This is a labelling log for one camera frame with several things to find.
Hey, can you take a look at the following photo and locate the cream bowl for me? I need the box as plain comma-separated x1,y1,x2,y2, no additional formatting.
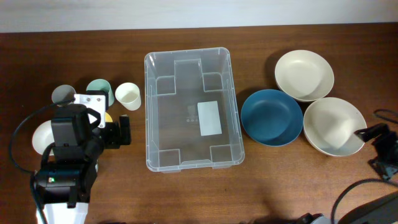
303,97,367,157
274,50,335,102

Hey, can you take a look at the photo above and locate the white small bowl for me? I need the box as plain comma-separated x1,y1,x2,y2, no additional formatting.
32,120,54,155

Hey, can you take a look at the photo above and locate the dark blue bowl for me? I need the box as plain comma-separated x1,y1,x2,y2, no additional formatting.
241,89,303,147

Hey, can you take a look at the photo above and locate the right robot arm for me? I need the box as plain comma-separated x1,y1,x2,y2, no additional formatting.
295,123,397,224

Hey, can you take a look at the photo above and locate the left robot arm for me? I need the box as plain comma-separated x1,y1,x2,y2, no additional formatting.
30,104,131,223

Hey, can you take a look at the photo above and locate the cream cup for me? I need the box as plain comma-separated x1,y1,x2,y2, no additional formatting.
115,82,141,111

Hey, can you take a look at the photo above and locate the mint green cup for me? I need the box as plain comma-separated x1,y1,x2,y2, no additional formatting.
86,79,114,107

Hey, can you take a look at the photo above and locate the grey cup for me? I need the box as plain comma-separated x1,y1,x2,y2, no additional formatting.
51,85,76,106

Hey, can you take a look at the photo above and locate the clear plastic storage bin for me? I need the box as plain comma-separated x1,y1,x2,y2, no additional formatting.
144,47,245,173

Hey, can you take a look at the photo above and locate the white label in bin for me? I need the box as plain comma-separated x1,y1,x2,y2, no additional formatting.
197,101,222,136

